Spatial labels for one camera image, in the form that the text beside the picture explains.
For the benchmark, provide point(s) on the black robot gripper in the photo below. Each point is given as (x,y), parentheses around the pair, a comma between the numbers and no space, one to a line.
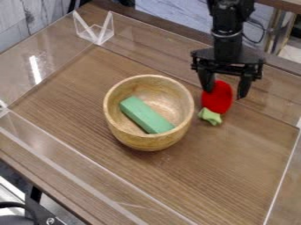
(248,62)

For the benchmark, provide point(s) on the metal table leg frame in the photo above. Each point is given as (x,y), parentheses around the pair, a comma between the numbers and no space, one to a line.
(279,30)

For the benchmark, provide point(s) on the black table leg bracket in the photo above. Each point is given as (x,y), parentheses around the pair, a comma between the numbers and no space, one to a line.
(46,218)

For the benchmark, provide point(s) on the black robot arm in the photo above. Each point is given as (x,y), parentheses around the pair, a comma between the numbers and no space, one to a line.
(228,57)

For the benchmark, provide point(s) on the wooden bowl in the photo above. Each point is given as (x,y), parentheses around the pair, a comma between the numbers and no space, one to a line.
(168,97)

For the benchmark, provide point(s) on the red plush fruit green leaves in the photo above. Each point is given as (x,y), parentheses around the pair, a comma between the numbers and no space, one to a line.
(216,102)

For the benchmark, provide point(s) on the clear acrylic corner bracket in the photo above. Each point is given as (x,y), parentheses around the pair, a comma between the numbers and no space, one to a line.
(94,33)

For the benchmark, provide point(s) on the green rectangular block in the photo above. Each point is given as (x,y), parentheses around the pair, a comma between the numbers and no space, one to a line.
(145,117)

